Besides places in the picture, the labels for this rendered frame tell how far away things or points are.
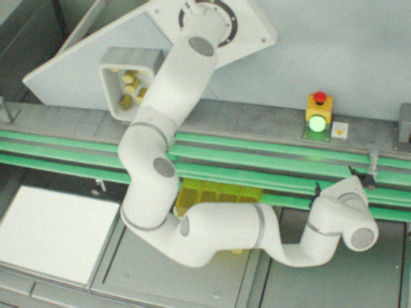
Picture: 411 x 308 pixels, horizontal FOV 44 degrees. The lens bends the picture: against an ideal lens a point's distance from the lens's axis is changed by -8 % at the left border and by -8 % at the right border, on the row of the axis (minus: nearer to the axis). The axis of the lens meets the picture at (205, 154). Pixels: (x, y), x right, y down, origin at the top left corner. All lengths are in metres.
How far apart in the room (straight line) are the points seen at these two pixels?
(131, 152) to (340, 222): 0.42
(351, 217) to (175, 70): 0.44
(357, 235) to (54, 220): 1.08
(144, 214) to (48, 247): 0.84
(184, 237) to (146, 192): 0.11
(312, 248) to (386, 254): 0.64
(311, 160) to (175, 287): 0.53
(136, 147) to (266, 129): 0.66
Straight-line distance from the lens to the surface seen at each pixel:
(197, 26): 1.29
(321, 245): 1.07
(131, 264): 1.66
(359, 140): 1.53
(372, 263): 1.66
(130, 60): 1.56
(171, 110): 1.03
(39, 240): 1.80
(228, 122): 1.57
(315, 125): 1.50
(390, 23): 1.39
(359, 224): 1.08
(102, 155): 1.73
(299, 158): 1.50
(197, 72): 1.05
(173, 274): 1.61
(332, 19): 1.39
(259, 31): 1.38
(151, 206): 0.95
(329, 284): 1.61
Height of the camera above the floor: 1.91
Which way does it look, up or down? 39 degrees down
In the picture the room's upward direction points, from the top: 161 degrees counter-clockwise
